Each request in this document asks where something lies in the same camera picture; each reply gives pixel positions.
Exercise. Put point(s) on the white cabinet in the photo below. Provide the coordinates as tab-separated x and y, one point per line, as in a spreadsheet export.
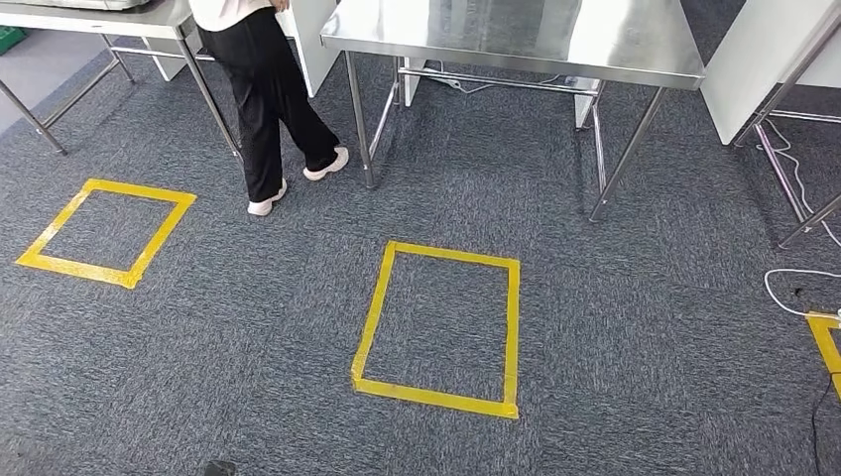
312	46
755	66

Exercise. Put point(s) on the person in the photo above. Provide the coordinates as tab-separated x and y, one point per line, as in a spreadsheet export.
263	98

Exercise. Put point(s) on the yellow floor tape square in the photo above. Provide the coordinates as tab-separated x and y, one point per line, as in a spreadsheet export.
371	322
824	348

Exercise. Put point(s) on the green plastic crate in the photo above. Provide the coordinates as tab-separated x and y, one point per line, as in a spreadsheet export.
10	39

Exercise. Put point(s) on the steel workbench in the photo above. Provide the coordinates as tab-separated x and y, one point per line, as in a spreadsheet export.
460	33

